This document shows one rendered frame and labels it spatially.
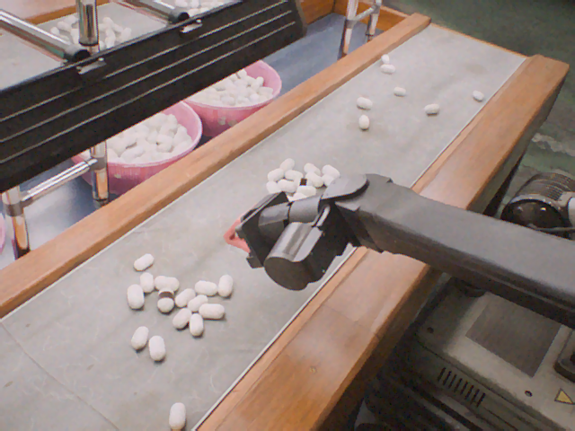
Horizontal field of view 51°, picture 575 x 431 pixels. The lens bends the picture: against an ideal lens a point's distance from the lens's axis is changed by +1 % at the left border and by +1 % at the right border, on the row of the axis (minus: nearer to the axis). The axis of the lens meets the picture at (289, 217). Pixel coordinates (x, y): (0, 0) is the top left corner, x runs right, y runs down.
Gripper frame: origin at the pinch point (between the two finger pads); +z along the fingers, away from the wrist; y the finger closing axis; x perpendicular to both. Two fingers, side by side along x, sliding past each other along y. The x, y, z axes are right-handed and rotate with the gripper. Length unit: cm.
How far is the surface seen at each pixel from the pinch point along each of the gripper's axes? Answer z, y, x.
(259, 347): -4.2, 8.2, 13.3
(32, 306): 16.6, 21.9, -5.1
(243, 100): 27, -44, -14
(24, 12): 70, -36, -54
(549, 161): 33, -215, 81
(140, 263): 11.1, 7.9, -2.2
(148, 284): 8.1, 10.3, 0.2
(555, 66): -12, -119, 18
